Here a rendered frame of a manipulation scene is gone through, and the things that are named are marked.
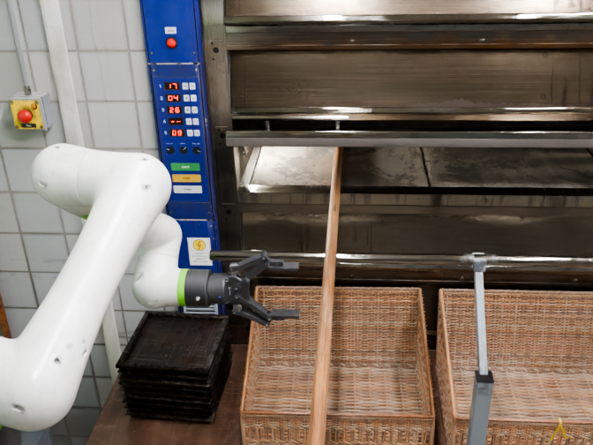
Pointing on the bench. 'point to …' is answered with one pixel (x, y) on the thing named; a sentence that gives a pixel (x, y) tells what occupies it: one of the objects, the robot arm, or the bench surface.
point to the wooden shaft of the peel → (317, 429)
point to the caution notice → (199, 251)
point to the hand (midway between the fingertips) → (294, 290)
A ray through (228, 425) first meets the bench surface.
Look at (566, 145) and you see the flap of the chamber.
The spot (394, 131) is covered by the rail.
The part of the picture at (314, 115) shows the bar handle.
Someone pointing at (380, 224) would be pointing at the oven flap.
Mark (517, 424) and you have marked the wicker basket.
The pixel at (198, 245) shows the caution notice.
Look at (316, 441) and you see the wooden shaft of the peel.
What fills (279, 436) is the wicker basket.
